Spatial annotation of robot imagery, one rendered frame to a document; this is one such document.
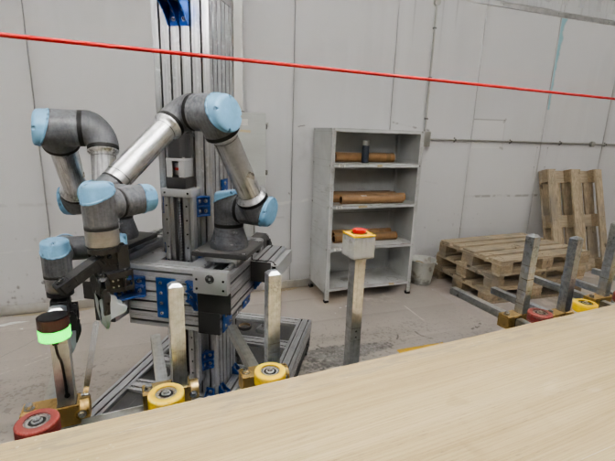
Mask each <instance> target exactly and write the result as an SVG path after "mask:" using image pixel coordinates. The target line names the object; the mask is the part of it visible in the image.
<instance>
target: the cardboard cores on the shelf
mask: <svg viewBox="0 0 615 461"><path fill-rule="evenodd" d="M394 160H395V154H394V153H369V162H393V161H394ZM335 162H361V153H352V152H335ZM404 200H405V193H396V192H395V191H390V190H372V191H334V192H333V202H339V203H340V204H372V203H403V202H404ZM366 230H367V231H368V232H370V233H373V234H375V235H376V236H375V240H376V241H378V240H391V239H396V238H397V232H396V231H391V228H376V229H366ZM343 231H352V230H332V232H331V237H332V241H333V243H340V242H342V237H343Z"/></svg>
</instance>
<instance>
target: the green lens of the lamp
mask: <svg viewBox="0 0 615 461"><path fill-rule="evenodd" d="M37 332H38V331H37ZM70 336H71V327H70V325H69V326H68V327H67V328H66V329H64V330H62V331H60V332H56V333H51V334H43V333H39V332H38V342H39V343H42V344H53V343H58V342H61V341H63V340H65V339H67V338H69V337H70Z"/></svg>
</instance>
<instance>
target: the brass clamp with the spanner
mask: <svg viewBox="0 0 615 461"><path fill-rule="evenodd" d="M32 403H34V406H35V409H34V410H32V411H31V412H33V411H35V410H38V409H43V408H51V409H55V410H57V411H58V412H59V415H60V421H61V428H63V427H67V426H71V425H75V424H79V423H81V419H85V418H89V417H91V416H92V399H91V396H90V395H87V396H82V397H81V393H77V398H76V403H75V404H72V405H67V406H62V407H58V403H57V398H54V399H49V400H45V401H40V402H32ZM24 406H25V404H24ZM24 406H23V409H22V411H21V414H20V416H19V419H20V418H21V417H22V416H24V415H25V414H27V413H30V412H27V413H26V412H24Z"/></svg>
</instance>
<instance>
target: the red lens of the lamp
mask: <svg viewBox="0 0 615 461"><path fill-rule="evenodd" d="M66 312H68V311H66ZM37 319H38V317H36V325H37V331H38V332H41V333H50V332H56V331H60V330H62V329H64V328H66V327H68V326H69V325H70V313H69V312H68V315H67V316H65V317H64V318H62V319H61V320H58V321H52V322H40V321H38V320H37Z"/></svg>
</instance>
